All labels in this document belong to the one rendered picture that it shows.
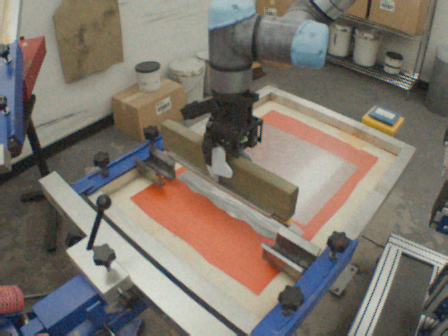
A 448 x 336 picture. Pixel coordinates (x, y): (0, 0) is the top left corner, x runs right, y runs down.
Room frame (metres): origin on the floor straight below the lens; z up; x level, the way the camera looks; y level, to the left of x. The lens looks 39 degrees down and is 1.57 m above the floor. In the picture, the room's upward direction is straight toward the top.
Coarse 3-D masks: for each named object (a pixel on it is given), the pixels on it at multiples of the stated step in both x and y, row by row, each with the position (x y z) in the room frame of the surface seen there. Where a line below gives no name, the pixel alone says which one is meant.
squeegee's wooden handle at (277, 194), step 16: (176, 128) 0.67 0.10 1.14; (176, 144) 0.66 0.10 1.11; (192, 144) 0.62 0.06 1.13; (192, 160) 0.63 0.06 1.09; (240, 160) 0.55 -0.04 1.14; (240, 176) 0.53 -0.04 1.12; (256, 176) 0.51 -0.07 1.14; (272, 176) 0.50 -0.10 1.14; (256, 192) 0.51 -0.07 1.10; (272, 192) 0.48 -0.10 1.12; (288, 192) 0.46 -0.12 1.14; (272, 208) 0.48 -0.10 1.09; (288, 208) 0.46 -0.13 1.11
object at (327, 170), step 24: (312, 144) 0.88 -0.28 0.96; (336, 144) 0.88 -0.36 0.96; (288, 168) 0.76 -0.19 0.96; (312, 168) 0.76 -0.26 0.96; (336, 168) 0.76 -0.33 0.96; (360, 168) 0.76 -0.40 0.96; (312, 192) 0.66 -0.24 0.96; (336, 192) 0.66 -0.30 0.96; (312, 216) 0.58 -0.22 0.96; (192, 240) 0.51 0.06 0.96; (216, 240) 0.51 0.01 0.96; (240, 240) 0.51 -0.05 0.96; (264, 240) 0.51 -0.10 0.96; (216, 264) 0.44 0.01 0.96; (240, 264) 0.44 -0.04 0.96; (264, 264) 0.44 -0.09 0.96; (264, 288) 0.38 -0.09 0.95
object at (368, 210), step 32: (288, 96) 1.12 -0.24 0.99; (192, 128) 0.91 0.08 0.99; (352, 128) 0.93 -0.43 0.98; (96, 192) 0.62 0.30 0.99; (384, 192) 0.62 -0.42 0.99; (128, 224) 0.52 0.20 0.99; (352, 224) 0.52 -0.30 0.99; (160, 256) 0.44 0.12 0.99; (192, 288) 0.36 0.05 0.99; (224, 320) 0.30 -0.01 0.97; (256, 320) 0.29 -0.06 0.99
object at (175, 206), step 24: (264, 120) 1.01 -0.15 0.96; (288, 120) 1.02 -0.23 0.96; (264, 144) 0.87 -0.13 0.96; (288, 144) 0.88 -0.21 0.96; (264, 168) 0.76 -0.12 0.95; (144, 192) 0.66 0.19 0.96; (168, 192) 0.66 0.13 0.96; (192, 192) 0.66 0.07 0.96; (168, 216) 0.58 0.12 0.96; (192, 216) 0.58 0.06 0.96; (216, 216) 0.58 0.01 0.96
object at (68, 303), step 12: (60, 288) 0.31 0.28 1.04; (72, 288) 0.31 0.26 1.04; (84, 288) 0.32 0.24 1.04; (48, 300) 0.28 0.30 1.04; (60, 300) 0.29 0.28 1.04; (72, 300) 0.29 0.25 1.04; (84, 300) 0.29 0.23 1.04; (96, 300) 0.30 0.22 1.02; (36, 312) 0.26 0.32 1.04; (48, 312) 0.26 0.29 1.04; (60, 312) 0.26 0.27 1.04; (72, 312) 0.27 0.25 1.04; (84, 312) 0.28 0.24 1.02; (48, 324) 0.24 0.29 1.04; (60, 324) 0.25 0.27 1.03; (72, 324) 0.26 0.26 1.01
